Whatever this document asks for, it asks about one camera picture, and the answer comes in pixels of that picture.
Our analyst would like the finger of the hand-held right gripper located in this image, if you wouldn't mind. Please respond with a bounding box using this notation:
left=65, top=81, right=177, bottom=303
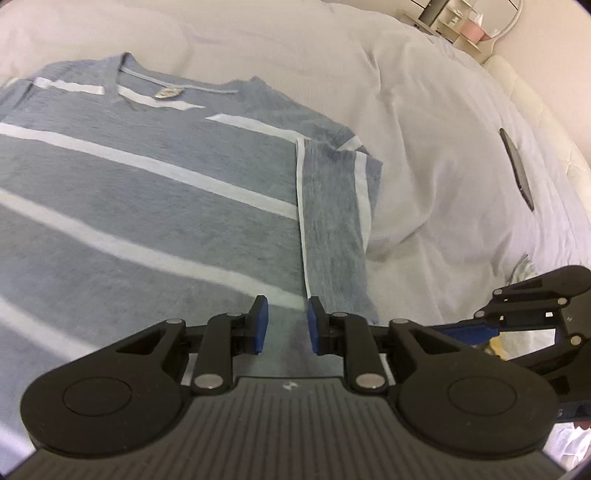
left=519, top=323, right=591, bottom=385
left=434, top=265, right=591, bottom=346

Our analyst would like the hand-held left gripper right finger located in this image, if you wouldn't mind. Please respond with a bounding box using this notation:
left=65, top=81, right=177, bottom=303
left=307, top=296, right=462, bottom=395

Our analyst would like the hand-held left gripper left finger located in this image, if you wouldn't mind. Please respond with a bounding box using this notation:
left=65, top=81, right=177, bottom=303
left=115, top=295, right=269, bottom=395

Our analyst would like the blue white-striped shirt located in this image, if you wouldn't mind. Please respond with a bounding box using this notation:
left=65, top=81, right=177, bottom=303
left=0, top=52, right=384, bottom=462

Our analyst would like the black flat device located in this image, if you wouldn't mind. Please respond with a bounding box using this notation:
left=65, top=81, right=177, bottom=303
left=499, top=128, right=537, bottom=212

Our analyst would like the cream padded headboard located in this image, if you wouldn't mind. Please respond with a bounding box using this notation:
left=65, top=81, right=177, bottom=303
left=482, top=55, right=591, bottom=197

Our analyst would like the white shelf unit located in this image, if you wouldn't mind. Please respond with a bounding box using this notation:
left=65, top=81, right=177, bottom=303
left=401, top=0, right=491, bottom=47

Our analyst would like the round wall mirror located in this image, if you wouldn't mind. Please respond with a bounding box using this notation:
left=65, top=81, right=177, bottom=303
left=478, top=0, right=525, bottom=40

